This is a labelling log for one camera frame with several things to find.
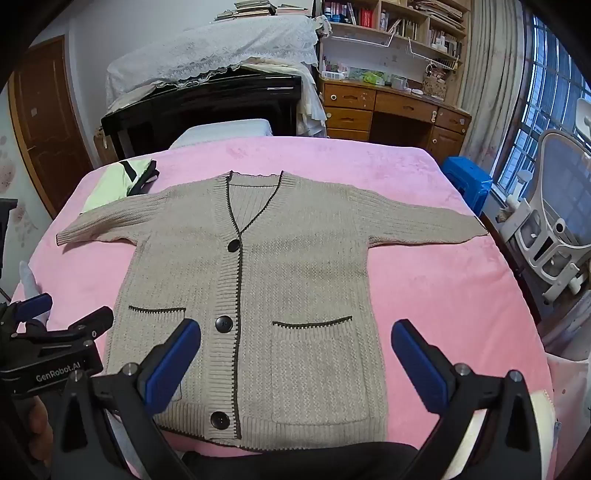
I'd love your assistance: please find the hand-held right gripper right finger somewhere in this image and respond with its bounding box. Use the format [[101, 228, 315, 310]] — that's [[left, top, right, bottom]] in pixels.
[[390, 318, 543, 480]]

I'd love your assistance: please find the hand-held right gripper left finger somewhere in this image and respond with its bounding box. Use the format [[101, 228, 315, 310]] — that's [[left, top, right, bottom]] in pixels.
[[53, 318, 202, 480]]

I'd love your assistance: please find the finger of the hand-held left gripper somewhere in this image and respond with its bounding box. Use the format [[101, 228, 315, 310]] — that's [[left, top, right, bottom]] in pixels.
[[9, 292, 54, 324], [27, 307, 115, 346]]

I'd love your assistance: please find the beige knit cardigan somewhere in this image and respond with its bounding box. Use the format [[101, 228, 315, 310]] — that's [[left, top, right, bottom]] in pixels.
[[55, 171, 489, 452]]

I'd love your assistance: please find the person's left hand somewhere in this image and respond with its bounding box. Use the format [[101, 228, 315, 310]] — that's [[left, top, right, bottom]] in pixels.
[[25, 396, 55, 464]]

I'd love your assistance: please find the white sock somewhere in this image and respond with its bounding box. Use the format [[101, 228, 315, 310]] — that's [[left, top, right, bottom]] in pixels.
[[18, 261, 49, 324]]

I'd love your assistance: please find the pink blanket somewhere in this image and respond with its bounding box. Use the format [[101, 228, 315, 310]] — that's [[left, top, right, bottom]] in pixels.
[[9, 136, 555, 480]]

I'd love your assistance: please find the light green cloth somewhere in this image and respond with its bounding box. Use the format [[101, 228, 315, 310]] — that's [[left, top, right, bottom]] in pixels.
[[81, 158, 160, 215]]

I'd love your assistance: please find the white patterned bedding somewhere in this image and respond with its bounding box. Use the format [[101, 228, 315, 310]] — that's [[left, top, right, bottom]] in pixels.
[[531, 305, 591, 467]]

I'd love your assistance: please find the white mesh office chair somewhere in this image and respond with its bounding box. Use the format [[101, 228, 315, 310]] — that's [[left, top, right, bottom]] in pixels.
[[496, 99, 591, 303]]

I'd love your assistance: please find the brown wooden door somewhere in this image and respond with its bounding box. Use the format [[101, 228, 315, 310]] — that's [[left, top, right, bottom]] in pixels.
[[8, 36, 95, 217]]

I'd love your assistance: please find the blue plastic stool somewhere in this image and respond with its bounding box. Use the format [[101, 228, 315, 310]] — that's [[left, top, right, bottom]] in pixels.
[[441, 156, 495, 215]]

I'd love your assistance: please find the white padded bench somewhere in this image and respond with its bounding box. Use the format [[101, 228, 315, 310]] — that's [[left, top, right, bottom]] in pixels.
[[168, 118, 274, 149]]

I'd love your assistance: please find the black piano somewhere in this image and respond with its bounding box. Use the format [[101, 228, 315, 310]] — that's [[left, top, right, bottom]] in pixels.
[[100, 74, 303, 160]]

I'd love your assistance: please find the wooden desk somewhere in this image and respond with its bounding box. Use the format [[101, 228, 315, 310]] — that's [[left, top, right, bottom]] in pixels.
[[318, 76, 472, 160]]

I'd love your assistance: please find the wicker basket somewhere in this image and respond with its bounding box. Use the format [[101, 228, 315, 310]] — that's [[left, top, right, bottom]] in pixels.
[[422, 65, 448, 100]]

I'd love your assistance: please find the white lace cover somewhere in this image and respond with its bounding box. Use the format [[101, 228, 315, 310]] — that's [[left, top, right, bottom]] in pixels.
[[105, 16, 328, 139]]

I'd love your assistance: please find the grey curtain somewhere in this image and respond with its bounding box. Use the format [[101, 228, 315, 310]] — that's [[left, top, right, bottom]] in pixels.
[[459, 0, 536, 176]]

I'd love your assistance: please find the green tissue pack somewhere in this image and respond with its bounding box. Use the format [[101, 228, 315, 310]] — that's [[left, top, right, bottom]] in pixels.
[[348, 67, 386, 86]]

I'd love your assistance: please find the window with grille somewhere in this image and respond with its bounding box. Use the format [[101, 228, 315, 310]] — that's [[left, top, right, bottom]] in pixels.
[[492, 14, 591, 204]]

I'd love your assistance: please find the wooden bookshelf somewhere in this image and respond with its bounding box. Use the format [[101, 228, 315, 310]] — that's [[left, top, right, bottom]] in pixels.
[[318, 0, 472, 88]]

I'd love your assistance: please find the stack of books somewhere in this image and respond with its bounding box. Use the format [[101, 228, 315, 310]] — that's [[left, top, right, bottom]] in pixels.
[[215, 0, 319, 21]]

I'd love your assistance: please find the row of shelf books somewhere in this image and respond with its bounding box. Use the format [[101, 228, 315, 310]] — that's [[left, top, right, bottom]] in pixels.
[[323, 0, 375, 26]]

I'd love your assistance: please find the white wire shelf basket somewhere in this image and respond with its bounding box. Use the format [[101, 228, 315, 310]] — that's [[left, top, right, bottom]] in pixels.
[[330, 22, 395, 48], [406, 37, 462, 70]]

